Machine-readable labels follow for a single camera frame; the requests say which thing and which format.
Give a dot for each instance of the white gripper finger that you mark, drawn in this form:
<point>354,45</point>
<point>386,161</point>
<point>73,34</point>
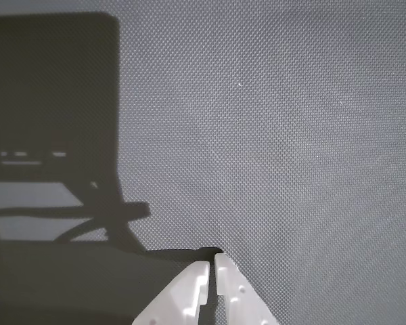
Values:
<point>240,301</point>
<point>179,294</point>

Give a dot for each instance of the dark grey mat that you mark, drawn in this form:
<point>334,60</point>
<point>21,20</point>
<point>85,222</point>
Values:
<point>291,101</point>

